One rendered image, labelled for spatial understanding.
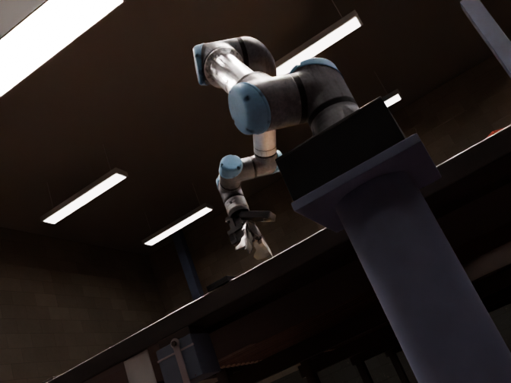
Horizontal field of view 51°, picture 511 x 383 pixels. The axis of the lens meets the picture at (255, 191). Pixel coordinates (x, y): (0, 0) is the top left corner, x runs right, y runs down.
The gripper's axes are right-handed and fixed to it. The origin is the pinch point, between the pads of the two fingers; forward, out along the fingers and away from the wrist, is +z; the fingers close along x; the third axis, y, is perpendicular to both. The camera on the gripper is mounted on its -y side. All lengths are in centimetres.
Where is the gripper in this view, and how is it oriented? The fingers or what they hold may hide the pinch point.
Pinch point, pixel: (263, 258)
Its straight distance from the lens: 173.2
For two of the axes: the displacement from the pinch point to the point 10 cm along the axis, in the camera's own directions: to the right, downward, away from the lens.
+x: -5.1, -3.3, -8.0
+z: 3.3, 7.8, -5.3
